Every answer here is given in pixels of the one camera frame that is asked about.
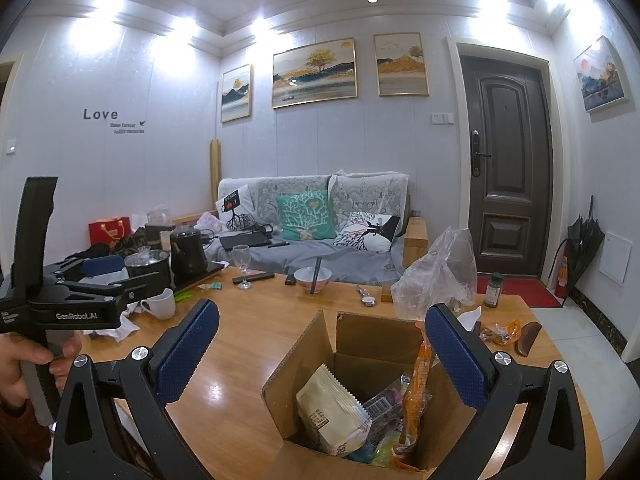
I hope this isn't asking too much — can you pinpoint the metal door lock handle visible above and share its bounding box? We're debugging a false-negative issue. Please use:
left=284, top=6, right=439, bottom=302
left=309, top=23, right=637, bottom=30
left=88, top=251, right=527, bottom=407
left=470, top=130, right=493, bottom=178

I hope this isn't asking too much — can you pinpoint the small orange wrapper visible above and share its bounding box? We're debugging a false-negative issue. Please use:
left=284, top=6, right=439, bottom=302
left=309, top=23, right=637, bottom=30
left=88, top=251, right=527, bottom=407
left=479, top=319, right=523, bottom=347

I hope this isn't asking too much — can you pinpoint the white patterned bowl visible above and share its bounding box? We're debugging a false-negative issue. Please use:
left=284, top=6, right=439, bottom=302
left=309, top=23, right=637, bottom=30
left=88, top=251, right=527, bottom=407
left=293, top=266, right=333, bottom=295

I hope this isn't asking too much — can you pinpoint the red gift bag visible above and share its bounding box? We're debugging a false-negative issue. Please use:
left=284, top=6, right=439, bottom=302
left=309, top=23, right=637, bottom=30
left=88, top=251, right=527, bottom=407
left=88, top=216, right=132, bottom=246

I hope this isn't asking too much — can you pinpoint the small mountain painting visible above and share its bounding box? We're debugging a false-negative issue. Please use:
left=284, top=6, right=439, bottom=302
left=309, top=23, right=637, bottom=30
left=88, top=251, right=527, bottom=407
left=220, top=64, right=252, bottom=124

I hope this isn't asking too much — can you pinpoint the long black remote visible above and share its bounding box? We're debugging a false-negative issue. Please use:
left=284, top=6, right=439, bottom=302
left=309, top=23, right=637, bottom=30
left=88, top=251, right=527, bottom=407
left=232, top=271, right=276, bottom=285

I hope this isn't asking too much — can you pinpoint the wide golden tree painting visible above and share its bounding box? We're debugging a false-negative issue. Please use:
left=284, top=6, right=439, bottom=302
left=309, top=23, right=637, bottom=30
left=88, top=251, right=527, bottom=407
left=271, top=37, right=358, bottom=110

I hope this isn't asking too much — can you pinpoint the person's left forearm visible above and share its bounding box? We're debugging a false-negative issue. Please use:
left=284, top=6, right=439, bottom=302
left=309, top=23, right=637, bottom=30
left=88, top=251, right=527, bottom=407
left=0, top=405, right=53, bottom=480

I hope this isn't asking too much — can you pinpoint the pink plastic bag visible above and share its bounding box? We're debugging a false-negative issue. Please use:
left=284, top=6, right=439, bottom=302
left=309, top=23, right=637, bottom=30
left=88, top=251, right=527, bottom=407
left=196, top=211, right=222, bottom=235

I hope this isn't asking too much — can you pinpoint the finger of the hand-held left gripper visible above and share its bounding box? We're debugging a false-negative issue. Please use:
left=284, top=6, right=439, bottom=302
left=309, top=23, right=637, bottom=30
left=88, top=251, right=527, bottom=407
left=45, top=254, right=126, bottom=283
left=60, top=271, right=175, bottom=307

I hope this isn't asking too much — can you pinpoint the red fire extinguisher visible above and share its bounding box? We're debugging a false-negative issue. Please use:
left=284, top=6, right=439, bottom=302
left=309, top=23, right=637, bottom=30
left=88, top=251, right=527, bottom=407
left=554, top=240, right=571, bottom=301

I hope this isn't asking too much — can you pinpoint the black laptop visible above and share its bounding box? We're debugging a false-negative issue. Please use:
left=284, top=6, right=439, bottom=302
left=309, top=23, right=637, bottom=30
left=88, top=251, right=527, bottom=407
left=219, top=230, right=273, bottom=252

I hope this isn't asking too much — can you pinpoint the white black deer pillow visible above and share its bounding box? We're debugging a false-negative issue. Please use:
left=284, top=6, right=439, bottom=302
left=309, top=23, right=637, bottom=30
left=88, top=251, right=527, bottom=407
left=332, top=211, right=402, bottom=253

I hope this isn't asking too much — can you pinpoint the cream biscuit packet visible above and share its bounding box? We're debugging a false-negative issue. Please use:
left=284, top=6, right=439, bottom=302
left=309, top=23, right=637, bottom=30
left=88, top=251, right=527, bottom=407
left=296, top=364, right=373, bottom=457

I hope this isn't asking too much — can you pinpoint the white cup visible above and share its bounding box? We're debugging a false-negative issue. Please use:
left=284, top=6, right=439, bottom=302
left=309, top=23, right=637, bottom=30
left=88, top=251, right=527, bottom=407
left=139, top=287, right=177, bottom=321

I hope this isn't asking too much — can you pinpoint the black umbrella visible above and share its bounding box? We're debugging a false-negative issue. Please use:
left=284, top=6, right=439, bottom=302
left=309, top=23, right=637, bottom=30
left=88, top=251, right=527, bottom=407
left=567, top=195, right=606, bottom=301

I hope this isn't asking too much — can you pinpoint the white tree print pillow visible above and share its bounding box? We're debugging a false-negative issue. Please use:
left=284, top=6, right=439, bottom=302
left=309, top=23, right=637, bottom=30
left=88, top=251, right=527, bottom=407
left=215, top=184, right=257, bottom=231

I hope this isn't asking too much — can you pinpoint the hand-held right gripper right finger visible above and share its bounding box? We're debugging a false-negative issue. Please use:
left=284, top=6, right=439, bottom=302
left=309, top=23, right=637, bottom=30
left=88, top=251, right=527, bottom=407
left=424, top=303, right=587, bottom=480

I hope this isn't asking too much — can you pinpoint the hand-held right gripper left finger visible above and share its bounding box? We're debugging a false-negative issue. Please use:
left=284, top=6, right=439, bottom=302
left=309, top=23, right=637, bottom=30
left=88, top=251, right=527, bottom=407
left=51, top=298, right=221, bottom=480

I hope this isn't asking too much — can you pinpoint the white crumpled tissue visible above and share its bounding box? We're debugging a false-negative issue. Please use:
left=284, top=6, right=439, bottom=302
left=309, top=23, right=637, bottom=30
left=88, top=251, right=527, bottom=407
left=87, top=317, right=141, bottom=343

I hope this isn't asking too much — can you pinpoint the green candy roll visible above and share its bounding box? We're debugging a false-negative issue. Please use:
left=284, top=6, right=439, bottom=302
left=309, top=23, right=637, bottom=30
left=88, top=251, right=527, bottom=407
left=370, top=432, right=401, bottom=466

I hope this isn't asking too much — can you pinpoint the orange clear cracker bag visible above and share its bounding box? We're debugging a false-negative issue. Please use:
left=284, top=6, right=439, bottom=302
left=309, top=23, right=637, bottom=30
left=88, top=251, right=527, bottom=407
left=392, top=322, right=438, bottom=468

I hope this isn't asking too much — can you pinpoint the red door mat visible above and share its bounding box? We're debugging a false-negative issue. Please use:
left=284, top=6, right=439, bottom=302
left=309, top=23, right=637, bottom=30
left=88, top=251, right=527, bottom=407
left=475, top=276, right=563, bottom=309

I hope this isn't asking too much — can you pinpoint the white wall panel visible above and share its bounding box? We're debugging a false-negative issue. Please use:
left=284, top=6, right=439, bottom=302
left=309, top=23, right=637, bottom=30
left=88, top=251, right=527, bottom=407
left=597, top=231, right=633, bottom=286

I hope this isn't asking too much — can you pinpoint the tall golden tree painting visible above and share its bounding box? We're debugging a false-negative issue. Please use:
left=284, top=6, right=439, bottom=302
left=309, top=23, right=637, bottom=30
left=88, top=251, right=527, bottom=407
left=373, top=31, right=431, bottom=97

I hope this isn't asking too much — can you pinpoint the teal coral print pillow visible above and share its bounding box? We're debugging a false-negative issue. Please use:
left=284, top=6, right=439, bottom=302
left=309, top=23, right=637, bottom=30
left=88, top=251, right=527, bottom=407
left=276, top=191, right=337, bottom=241

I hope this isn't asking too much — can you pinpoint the dark brown case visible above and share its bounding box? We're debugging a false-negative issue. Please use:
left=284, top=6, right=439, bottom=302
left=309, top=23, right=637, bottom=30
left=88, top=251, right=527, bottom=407
left=512, top=321, right=543, bottom=359

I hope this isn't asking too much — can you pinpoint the grey covered sofa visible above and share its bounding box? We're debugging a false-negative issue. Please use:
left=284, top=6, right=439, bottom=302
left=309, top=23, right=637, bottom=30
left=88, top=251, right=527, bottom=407
left=216, top=172, right=431, bottom=286

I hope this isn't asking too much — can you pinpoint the black kettle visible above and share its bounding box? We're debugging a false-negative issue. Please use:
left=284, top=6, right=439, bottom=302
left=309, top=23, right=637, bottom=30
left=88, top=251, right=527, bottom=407
left=169, top=227, right=211, bottom=288

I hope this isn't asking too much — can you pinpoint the clear plastic bag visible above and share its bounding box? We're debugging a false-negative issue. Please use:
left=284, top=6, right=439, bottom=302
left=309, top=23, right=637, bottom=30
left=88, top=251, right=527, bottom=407
left=390, top=226, right=478, bottom=321

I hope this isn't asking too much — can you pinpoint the wine glass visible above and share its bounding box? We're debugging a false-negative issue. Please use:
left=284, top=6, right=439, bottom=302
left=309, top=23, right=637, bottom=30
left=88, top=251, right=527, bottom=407
left=231, top=244, right=253, bottom=291

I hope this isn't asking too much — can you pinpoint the white framed sunset painting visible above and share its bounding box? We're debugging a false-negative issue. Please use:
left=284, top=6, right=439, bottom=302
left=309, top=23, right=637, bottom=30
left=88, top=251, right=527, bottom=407
left=572, top=35, right=630, bottom=113

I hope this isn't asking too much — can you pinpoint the dark round container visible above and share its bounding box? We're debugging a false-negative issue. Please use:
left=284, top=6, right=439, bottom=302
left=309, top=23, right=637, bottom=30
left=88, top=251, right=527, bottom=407
left=145, top=220, right=175, bottom=248

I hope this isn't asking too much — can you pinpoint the dark brown door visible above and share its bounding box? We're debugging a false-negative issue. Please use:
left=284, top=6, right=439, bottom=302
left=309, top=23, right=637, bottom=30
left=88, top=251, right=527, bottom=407
left=455, top=42, right=556, bottom=281

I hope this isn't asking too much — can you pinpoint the brown bottle green cap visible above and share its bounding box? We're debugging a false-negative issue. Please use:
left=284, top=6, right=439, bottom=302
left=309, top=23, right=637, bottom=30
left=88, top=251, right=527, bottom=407
left=482, top=272, right=502, bottom=309

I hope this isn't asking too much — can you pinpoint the brown cardboard box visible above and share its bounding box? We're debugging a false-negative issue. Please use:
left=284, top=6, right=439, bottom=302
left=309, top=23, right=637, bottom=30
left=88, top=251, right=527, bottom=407
left=261, top=310, right=481, bottom=480

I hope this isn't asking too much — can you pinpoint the person's left hand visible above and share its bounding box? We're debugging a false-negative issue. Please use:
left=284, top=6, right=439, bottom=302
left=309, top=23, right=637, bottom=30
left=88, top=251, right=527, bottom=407
left=0, top=334, right=83, bottom=413

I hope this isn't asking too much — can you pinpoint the black tea tray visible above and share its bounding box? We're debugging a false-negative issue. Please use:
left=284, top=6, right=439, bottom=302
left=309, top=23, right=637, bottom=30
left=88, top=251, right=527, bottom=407
left=172, top=260, right=225, bottom=293

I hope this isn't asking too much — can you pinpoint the black wall lettering decal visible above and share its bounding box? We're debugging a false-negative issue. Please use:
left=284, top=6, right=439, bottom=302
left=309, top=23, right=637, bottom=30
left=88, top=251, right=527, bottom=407
left=82, top=107, right=147, bottom=136

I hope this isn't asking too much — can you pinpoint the dark clothes pile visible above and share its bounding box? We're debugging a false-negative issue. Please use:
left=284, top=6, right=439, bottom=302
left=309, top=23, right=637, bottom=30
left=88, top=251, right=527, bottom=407
left=60, top=227, right=148, bottom=271

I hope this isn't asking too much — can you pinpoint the light wooden pole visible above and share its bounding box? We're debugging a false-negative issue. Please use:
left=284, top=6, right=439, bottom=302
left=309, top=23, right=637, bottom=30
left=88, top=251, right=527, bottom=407
left=209, top=138, right=222, bottom=211

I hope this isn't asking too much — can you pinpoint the wooden side cabinet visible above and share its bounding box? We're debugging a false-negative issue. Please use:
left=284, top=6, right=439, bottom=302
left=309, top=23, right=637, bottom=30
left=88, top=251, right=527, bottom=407
left=402, top=215, right=431, bottom=271

